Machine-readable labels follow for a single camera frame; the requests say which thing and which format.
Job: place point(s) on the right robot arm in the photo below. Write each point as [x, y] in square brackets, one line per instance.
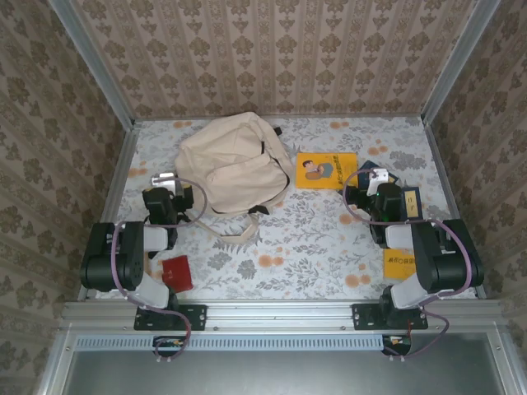
[449, 267]

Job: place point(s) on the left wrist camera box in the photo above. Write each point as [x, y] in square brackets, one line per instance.
[164, 179]

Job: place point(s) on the yellow book with cartoon cover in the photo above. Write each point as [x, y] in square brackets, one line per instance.
[325, 184]

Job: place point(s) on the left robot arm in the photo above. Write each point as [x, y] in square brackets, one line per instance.
[136, 263]

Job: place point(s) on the cream canvas backpack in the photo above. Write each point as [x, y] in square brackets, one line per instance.
[222, 173]

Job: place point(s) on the floral table cover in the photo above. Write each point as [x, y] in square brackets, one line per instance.
[313, 247]

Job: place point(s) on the red pouch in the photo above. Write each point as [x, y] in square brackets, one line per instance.
[177, 273]

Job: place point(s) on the aluminium frame post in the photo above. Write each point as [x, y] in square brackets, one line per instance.
[100, 70]
[458, 61]

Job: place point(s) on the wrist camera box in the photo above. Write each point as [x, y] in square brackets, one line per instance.
[379, 176]
[164, 179]

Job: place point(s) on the yellow book with black title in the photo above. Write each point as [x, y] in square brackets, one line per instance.
[395, 265]

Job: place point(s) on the grey sheet metal panel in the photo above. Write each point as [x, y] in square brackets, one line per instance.
[280, 374]

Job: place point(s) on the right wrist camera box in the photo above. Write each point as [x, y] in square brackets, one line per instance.
[379, 176]

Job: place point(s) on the aluminium frame rail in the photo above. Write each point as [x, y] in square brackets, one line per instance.
[111, 205]
[453, 205]
[329, 116]

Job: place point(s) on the small connector board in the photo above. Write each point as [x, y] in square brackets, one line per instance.
[169, 345]
[397, 343]

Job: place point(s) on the navy book with tan label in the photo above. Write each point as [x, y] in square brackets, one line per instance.
[411, 203]

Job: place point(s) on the wide aluminium base rail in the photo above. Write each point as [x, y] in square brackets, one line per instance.
[280, 314]

